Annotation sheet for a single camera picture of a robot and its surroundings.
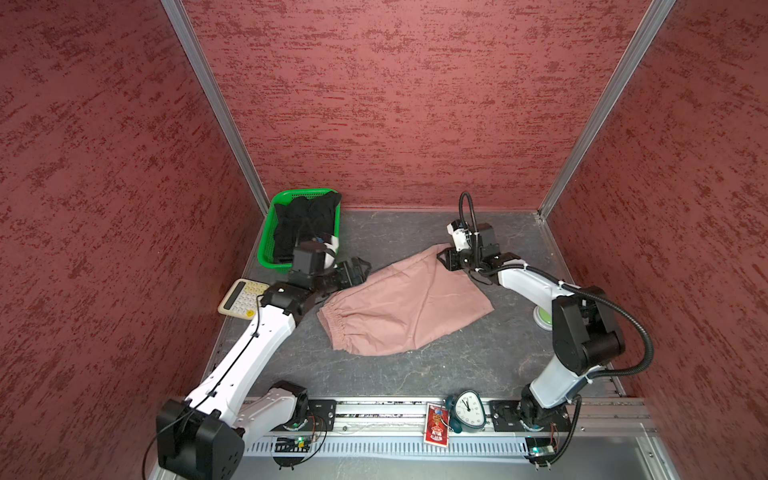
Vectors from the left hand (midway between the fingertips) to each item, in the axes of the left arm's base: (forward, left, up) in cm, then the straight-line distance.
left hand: (360, 277), depth 78 cm
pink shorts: (+1, -8, -18) cm, 19 cm away
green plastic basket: (+14, +33, -11) cm, 37 cm away
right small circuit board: (-36, -45, -20) cm, 61 cm away
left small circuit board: (-35, +13, -19) cm, 42 cm away
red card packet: (-32, -20, -17) cm, 42 cm away
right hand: (+12, -24, -9) cm, 28 cm away
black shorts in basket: (+34, +27, -14) cm, 46 cm away
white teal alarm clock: (-29, -28, -16) cm, 43 cm away
